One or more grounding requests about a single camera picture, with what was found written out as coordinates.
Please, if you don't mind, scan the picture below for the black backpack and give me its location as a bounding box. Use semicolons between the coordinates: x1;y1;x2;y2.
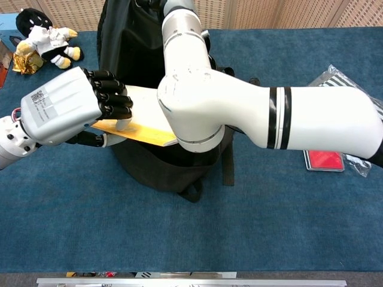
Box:
96;0;261;203

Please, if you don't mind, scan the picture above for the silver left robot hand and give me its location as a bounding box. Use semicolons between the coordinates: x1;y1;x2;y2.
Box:
19;66;134;149

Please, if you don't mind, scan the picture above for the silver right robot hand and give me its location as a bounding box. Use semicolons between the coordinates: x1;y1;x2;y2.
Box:
136;0;165;9

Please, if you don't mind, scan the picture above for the woven folding screen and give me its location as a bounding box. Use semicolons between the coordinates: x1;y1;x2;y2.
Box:
0;0;383;32

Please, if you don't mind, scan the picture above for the light blue printed box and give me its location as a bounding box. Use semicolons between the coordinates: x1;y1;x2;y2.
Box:
0;13;23;54

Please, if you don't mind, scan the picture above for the brown printed packet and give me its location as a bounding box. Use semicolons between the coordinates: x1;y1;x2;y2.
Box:
0;40;14;89

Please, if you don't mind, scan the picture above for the white and yellow book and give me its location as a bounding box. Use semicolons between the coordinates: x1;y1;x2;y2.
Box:
91;85;179;148

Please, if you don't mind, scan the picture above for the aluminium profile rail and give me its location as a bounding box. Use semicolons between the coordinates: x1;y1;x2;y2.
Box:
35;277;348;287

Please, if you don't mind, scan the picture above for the striped garment in plastic bag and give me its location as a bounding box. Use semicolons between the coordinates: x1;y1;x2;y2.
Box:
306;64;383;178

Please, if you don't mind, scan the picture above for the red card in clear case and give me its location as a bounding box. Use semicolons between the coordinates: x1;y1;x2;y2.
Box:
302;149;345;172

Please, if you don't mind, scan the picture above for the gold foil snack packet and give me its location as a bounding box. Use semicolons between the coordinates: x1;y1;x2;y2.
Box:
11;50;45;75

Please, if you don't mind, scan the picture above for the blue felt table cover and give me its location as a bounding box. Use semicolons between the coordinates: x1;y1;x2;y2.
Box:
0;26;383;273

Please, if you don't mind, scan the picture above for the black and white plush toy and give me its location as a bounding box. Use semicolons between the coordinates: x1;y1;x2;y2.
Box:
15;8;82;70

